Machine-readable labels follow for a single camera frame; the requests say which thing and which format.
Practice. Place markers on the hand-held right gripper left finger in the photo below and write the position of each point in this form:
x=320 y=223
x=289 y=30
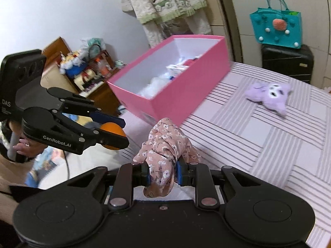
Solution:
x=146 y=175

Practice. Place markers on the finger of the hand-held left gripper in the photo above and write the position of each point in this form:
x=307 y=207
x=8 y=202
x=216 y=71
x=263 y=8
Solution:
x=90 y=135
x=77 y=100

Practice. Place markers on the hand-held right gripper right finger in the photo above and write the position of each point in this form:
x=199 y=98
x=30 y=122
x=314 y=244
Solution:
x=181 y=174

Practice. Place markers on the orange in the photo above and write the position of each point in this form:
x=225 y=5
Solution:
x=113 y=137

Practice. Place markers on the pink floral cloth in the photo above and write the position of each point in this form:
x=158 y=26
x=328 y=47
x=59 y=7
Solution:
x=165 y=144

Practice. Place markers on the pink cardboard box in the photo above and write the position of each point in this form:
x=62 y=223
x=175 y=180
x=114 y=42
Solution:
x=170 y=98

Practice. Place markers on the person's left forearm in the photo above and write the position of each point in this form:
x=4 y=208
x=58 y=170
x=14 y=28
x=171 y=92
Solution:
x=13 y=175

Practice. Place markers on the person's left hand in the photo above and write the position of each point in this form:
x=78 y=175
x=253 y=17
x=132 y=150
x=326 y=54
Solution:
x=28 y=147

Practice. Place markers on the blue and white bouquet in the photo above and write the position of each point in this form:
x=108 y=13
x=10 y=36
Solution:
x=72 y=66

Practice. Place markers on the wooden bedside cabinet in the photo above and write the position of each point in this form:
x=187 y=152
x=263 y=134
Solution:
x=59 y=49

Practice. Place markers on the striped pink bedsheet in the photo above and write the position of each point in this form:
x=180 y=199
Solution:
x=258 y=147

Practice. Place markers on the purple plush toy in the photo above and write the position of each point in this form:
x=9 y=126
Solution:
x=271 y=95

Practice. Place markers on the white fluffy hanging garment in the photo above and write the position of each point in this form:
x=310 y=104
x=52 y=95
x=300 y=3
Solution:
x=201 y=25

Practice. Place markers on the black suitcase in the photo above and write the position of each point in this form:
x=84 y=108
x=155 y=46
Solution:
x=287 y=62

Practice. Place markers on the teal felt tote bag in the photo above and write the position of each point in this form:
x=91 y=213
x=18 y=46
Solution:
x=276 y=28

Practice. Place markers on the beige wardrobe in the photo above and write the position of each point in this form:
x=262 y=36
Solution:
x=318 y=18

